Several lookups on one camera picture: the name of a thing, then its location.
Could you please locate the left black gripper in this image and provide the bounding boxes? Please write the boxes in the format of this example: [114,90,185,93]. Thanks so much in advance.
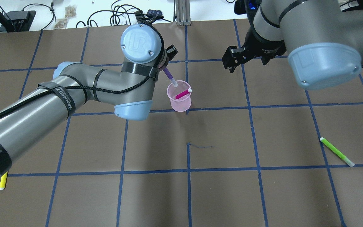
[161,44,178,70]

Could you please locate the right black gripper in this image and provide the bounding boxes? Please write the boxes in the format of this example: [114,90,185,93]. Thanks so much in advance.
[222,26,286,73]

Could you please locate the purple marker pen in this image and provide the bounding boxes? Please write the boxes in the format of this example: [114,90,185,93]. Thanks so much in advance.
[163,67,178,88]

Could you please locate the pink marker pen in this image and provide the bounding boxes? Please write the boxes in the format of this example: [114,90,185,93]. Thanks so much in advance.
[175,89,192,100]

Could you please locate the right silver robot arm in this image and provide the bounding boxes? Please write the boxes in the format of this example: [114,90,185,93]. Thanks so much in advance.
[222,0,363,90]

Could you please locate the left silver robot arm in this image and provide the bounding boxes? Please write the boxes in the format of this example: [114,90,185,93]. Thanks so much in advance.
[0,23,178,177]

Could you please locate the pink mesh cup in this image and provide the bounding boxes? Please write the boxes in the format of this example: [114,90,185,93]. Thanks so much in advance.
[166,80,192,112]

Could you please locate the small snack bag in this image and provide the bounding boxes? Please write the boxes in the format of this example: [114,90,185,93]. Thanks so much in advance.
[64,5,77,19]
[54,18,69,30]

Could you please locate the green marker pen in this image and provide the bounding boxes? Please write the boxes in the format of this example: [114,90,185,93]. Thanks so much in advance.
[319,137,355,167]

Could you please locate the black device box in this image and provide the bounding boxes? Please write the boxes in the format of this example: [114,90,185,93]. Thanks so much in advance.
[4,10,36,32]

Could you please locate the yellow marker pen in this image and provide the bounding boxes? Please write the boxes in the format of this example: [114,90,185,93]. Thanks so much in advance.
[0,171,9,190]

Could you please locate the aluminium frame post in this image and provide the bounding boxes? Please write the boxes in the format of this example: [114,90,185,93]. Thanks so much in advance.
[173,0,191,26]

